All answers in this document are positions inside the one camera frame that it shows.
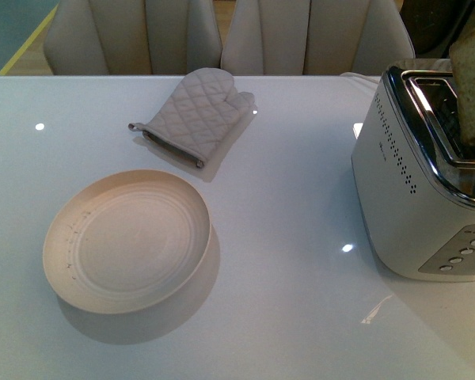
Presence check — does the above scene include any grey quilted oven mitt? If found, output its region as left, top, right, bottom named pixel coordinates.
left=128, top=68, right=255, bottom=169

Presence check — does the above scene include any left beige upholstered chair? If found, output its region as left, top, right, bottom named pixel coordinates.
left=44, top=0, right=222, bottom=75

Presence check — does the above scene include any beige upholstered chair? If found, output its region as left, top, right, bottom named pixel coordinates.
left=44, top=0, right=222, bottom=75
left=221, top=0, right=415, bottom=75

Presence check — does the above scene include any right beige upholstered chair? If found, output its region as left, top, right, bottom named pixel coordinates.
left=221, top=0, right=415, bottom=75

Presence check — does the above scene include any black appliance at right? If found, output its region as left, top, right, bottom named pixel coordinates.
left=400, top=0, right=475, bottom=59

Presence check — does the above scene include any white two-slot toaster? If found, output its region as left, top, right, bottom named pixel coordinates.
left=351, top=59, right=475, bottom=282

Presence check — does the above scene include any beige round plate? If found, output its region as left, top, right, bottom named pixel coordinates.
left=43, top=169, right=212, bottom=314

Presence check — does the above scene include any slice of brown bread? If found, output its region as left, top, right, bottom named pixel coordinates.
left=449, top=29, right=475, bottom=146

